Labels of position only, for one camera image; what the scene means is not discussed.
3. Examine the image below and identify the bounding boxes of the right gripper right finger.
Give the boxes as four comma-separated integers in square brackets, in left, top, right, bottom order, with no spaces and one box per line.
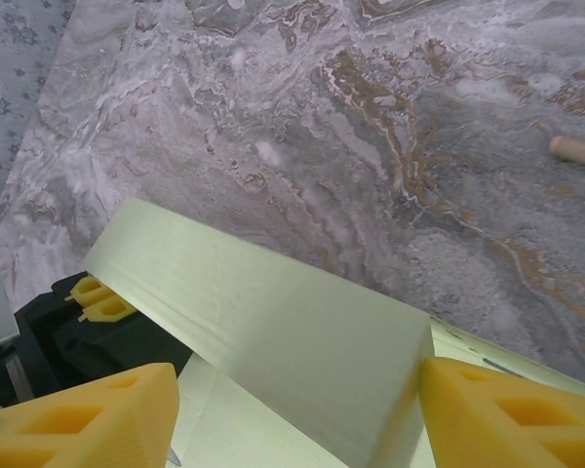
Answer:
[417,357,585,468]

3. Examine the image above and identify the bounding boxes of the light green paper box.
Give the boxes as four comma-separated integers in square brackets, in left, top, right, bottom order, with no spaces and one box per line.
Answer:
[81,196,585,468]

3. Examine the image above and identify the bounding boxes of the small wooden stick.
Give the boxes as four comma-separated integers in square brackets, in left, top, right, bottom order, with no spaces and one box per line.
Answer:
[547,135,585,172]

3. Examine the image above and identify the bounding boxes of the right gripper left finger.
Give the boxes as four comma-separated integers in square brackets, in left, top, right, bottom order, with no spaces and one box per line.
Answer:
[0,362,181,468]

